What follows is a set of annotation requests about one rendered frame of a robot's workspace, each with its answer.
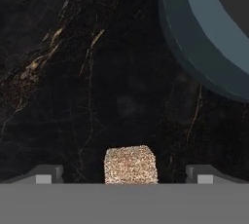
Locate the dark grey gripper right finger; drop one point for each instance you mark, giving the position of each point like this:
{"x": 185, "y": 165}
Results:
{"x": 204, "y": 172}

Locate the dark blue stand mixer bowl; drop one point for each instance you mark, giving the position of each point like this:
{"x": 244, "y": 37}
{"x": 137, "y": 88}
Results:
{"x": 207, "y": 33}

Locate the brown sugar cube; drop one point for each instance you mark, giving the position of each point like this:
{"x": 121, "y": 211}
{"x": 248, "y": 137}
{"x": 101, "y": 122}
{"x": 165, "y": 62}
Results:
{"x": 130, "y": 165}

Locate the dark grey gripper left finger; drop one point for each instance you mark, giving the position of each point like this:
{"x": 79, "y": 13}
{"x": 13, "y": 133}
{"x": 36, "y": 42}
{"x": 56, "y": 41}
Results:
{"x": 45, "y": 173}

